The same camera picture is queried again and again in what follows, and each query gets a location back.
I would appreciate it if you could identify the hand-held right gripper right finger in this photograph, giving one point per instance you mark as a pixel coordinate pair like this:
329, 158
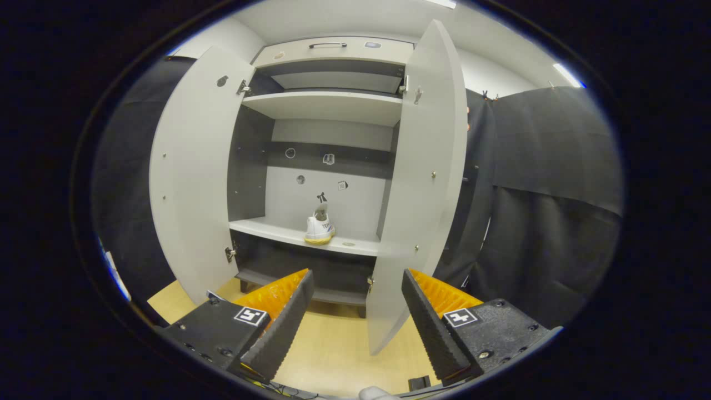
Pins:
427, 328

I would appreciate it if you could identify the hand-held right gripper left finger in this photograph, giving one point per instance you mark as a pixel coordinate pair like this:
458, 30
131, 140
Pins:
286, 328

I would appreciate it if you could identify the white shoe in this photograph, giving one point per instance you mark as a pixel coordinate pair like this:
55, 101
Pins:
319, 228

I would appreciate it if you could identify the grey shoe cabinet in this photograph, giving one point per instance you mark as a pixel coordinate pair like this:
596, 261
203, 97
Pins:
333, 205

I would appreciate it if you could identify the grey cabinet door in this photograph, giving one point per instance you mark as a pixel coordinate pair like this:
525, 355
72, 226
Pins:
194, 178
422, 194

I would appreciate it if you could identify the grey cabinet drawer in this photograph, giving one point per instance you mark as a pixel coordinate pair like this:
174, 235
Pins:
333, 55

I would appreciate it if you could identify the black backdrop cloth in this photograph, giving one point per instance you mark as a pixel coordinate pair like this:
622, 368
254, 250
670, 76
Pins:
128, 183
555, 222

